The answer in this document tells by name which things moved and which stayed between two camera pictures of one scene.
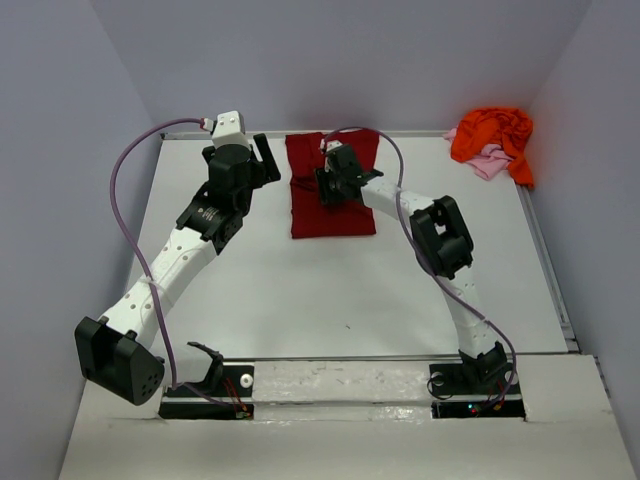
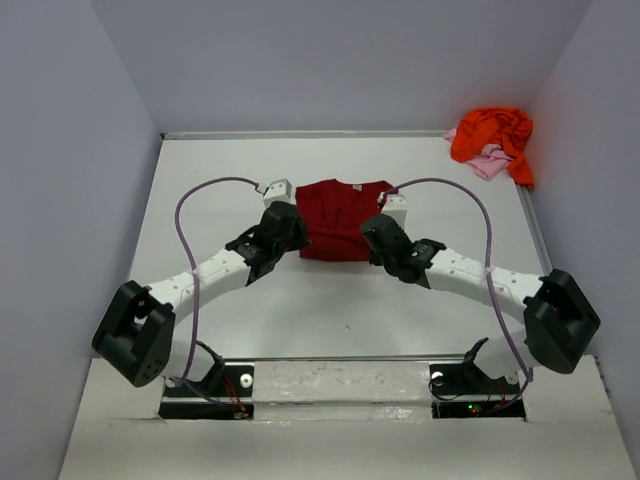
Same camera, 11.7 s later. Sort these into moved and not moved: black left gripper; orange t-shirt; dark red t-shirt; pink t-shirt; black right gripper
Moved: black right gripper; black left gripper; dark red t-shirt
Not moved: pink t-shirt; orange t-shirt
